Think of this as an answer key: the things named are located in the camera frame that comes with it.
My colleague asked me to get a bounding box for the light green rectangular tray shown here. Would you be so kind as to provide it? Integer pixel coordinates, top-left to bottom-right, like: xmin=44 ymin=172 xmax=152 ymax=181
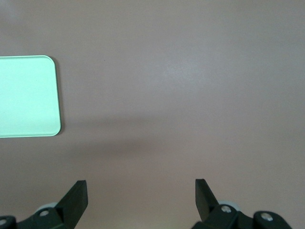
xmin=0 ymin=55 xmax=62 ymax=138

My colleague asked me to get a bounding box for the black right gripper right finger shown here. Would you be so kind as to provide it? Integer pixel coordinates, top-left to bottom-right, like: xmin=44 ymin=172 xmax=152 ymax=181
xmin=190 ymin=178 xmax=293 ymax=229

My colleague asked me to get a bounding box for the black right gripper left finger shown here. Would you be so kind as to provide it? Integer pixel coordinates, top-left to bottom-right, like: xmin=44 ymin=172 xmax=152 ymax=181
xmin=0 ymin=180 xmax=89 ymax=229

